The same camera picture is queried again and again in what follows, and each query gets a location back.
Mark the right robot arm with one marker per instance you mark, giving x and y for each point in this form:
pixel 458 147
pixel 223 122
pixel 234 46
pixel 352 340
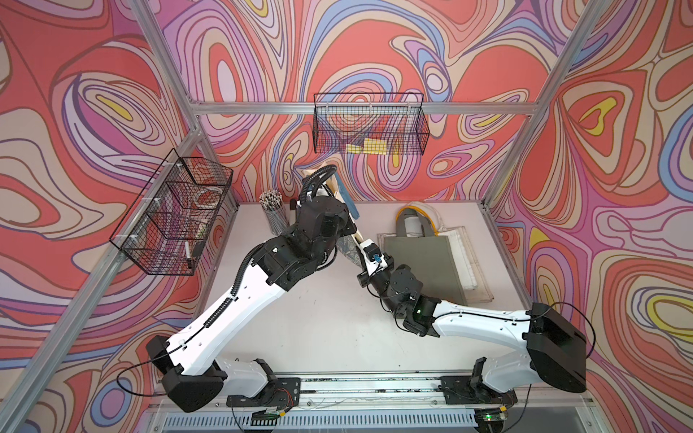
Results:
pixel 543 345

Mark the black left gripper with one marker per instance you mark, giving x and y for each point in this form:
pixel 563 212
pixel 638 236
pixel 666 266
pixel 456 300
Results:
pixel 346 225

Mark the black wire basket, back wall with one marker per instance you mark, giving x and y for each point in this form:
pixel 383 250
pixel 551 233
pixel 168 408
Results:
pixel 343 120

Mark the black wire basket, left wall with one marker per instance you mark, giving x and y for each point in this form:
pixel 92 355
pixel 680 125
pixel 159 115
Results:
pixel 152 233

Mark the white marker in basket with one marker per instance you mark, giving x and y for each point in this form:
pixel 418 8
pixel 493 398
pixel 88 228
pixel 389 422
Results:
pixel 188 255

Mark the green canvas bag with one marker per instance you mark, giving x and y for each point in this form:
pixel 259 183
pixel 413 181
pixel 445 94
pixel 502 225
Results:
pixel 417 244

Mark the black wire basket, wall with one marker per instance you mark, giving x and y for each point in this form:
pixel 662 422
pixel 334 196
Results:
pixel 152 233
pixel 343 120

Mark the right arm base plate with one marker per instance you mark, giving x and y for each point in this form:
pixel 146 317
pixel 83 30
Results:
pixel 459 390

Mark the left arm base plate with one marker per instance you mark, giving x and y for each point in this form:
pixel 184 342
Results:
pixel 281 393

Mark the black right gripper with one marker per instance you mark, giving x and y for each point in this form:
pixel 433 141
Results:
pixel 364 279

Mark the yellow sticky note pad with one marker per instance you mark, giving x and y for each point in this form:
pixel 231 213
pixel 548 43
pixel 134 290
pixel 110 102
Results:
pixel 374 146

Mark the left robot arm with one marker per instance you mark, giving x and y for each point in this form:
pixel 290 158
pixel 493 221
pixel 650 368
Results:
pixel 192 374

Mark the cream bag with yellow handles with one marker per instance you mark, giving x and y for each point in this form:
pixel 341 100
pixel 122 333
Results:
pixel 473 280

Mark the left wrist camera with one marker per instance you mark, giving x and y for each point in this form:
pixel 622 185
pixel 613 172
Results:
pixel 312 213

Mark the clear cup of pencils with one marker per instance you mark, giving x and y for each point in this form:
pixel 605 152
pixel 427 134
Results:
pixel 272 203

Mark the tape roll in basket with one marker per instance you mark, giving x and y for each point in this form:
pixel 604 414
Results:
pixel 207 197

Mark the cream bag with blue handles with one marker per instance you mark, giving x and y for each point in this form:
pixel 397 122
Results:
pixel 313 186

